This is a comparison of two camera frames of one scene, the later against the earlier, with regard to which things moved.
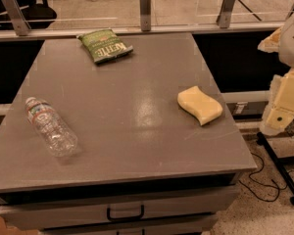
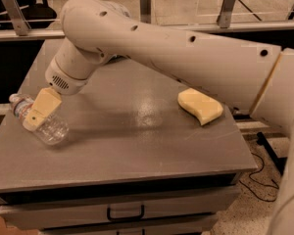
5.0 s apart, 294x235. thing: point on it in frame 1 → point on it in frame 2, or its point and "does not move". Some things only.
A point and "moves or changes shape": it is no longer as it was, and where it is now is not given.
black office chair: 38,14 does not move
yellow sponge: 205,108 does not move
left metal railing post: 20,23 does not move
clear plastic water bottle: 56,135 moves or changes shape
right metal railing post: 224,16 does not move
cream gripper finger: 286,101 → 44,106
